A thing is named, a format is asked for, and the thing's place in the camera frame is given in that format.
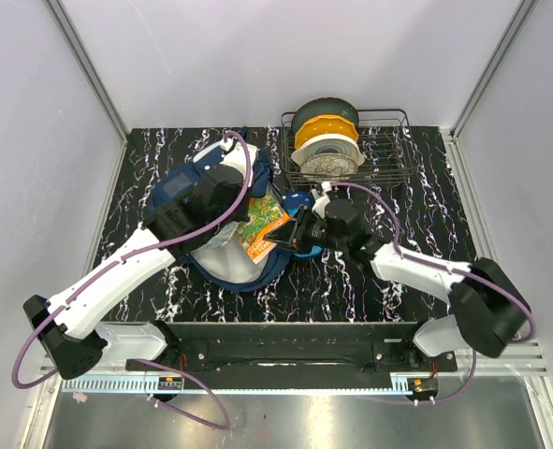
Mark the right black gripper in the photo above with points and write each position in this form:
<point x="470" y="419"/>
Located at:
<point x="294" y="232"/>

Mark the orange yellow paperback book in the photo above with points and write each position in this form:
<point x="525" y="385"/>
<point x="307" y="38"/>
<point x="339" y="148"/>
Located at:
<point x="265" y="215"/>

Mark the blue dinosaur pencil case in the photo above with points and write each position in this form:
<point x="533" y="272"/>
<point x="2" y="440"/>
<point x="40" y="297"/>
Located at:
<point x="292" y="202"/>

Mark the navy blue student backpack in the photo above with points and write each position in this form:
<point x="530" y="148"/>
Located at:
<point x="222" y="259"/>

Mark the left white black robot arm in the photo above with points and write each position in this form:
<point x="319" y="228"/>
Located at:
<point x="189" y="207"/>

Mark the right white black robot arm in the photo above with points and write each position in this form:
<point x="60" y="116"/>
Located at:
<point x="486" y="310"/>

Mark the patterned beige plate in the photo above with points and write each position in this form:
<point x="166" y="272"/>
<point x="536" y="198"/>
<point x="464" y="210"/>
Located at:
<point x="328" y="167"/>

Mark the orange yellow plate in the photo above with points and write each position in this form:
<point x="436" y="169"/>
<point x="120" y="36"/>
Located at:
<point x="324" y="124"/>

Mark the dark green plate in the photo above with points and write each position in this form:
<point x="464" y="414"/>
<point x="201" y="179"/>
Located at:
<point x="324" y="106"/>

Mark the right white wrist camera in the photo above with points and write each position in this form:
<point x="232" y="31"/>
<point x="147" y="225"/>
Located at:
<point x="321" y="198"/>

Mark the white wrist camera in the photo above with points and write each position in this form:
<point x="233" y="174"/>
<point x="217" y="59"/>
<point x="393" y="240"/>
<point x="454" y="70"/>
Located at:
<point x="234" y="155"/>
<point x="321" y="198"/>

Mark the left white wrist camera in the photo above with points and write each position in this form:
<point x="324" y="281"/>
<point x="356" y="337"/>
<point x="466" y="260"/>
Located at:
<point x="234" y="155"/>

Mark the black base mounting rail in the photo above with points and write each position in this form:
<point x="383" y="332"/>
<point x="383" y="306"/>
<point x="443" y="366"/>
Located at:
<point x="296" y="356"/>

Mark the black wire dish rack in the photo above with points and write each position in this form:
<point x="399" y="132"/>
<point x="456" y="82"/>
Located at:
<point x="384" y="139"/>

